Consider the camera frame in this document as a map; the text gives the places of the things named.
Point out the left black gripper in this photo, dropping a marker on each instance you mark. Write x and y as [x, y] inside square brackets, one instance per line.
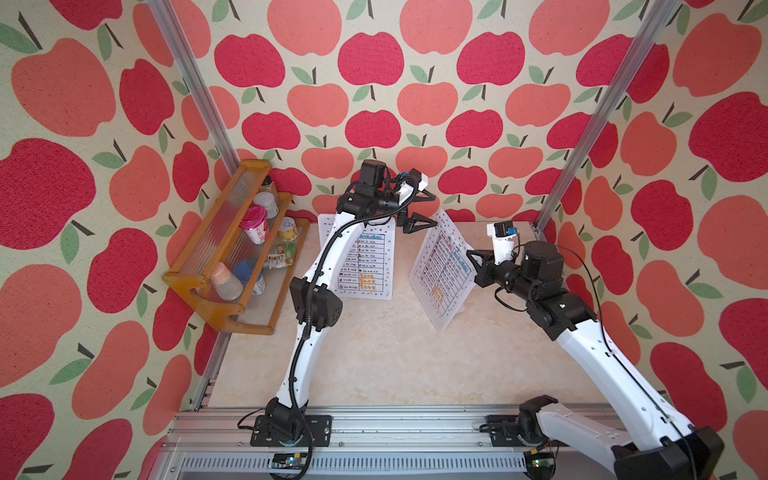
[410, 229]

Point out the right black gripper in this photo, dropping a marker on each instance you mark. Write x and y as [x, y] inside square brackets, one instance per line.
[482, 278]

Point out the white menu rack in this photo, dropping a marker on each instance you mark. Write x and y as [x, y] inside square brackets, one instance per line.
[338, 254]
[444, 276]

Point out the paper menu sheet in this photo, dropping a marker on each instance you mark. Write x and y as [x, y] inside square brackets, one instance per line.
[368, 270]
[444, 273]

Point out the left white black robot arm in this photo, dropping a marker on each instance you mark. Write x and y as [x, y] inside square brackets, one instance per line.
[318, 308]

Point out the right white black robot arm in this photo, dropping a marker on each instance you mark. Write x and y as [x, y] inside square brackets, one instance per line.
[657, 441]

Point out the green label snack packet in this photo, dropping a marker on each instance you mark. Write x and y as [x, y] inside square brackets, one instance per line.
[281, 256]

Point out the white lidded jar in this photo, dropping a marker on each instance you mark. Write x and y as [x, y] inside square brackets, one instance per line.
[268, 201]

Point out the magenta lid white cup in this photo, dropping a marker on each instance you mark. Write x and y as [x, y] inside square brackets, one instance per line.
[254, 224]

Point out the blue lid white jar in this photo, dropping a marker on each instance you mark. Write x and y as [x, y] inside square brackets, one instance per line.
[244, 271]

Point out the orange wooden shelf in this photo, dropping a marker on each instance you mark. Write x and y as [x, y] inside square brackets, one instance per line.
[219, 239]

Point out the pink capped clear bottle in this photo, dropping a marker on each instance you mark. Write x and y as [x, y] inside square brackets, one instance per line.
[227, 286]

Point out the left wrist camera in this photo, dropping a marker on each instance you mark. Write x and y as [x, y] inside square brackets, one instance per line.
[408, 184]

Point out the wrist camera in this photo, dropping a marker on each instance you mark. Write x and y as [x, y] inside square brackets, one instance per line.
[408, 184]
[505, 239]

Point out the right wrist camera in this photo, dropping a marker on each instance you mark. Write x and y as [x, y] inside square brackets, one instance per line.
[505, 239]

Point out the right aluminium corner post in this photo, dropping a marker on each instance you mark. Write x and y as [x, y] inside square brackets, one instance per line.
[653, 24]

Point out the aluminium corner post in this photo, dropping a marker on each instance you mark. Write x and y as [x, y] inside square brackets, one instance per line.
[653, 24]
[173, 33]

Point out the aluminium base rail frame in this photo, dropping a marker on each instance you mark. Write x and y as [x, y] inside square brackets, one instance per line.
[389, 442]

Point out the left aluminium corner post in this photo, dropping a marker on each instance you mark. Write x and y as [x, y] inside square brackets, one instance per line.
[173, 33]

